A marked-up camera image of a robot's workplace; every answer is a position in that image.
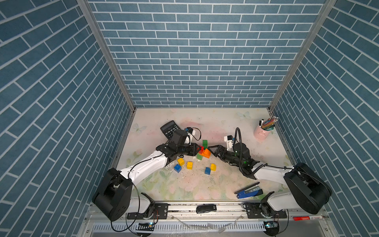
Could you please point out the blue black stapler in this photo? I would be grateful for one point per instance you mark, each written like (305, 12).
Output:
(249, 191)

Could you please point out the blue lego brick centre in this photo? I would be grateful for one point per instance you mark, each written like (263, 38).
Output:
(207, 171)

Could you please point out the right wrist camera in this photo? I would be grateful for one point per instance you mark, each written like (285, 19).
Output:
(229, 142)

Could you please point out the blue lego brick left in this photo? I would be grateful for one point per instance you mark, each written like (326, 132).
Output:
(178, 168)

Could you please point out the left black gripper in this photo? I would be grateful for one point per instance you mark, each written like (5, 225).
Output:
(193, 146)

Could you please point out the blue lego brick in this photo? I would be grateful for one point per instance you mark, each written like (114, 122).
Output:
(178, 168)
(207, 171)

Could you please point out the pink pencil cup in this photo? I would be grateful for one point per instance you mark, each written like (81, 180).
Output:
(261, 134)

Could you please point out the yellow lego brick right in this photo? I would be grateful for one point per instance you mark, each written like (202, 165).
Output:
(213, 167)

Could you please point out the yellow lego brick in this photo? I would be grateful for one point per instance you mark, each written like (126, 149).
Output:
(190, 165)
(213, 167)
(181, 161)

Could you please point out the black usb dongle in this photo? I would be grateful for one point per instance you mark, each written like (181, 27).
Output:
(206, 208)

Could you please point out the yellow lego brick left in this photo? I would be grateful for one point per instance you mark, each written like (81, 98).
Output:
(181, 161)

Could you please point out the red square lego brick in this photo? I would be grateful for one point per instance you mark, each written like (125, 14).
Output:
(201, 150)

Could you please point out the yellow lego brick middle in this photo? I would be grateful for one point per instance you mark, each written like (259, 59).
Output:
(190, 165)

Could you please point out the dark green long lego brick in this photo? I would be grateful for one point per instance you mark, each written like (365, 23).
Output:
(205, 144)

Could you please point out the black desk calculator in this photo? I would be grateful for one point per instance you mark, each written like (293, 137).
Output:
(169, 128)

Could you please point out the coloured pencils bundle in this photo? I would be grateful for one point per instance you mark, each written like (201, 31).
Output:
(268, 124)

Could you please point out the orange long lego brick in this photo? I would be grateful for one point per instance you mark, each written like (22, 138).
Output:
(206, 153)

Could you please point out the red marker pen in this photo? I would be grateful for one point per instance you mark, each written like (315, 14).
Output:
(311, 217)

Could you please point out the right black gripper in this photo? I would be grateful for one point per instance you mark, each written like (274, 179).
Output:
(221, 149)

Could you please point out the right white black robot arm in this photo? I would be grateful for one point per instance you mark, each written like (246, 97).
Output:
(307, 191)

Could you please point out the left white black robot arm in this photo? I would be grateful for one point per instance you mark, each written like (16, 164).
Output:
(114, 193)

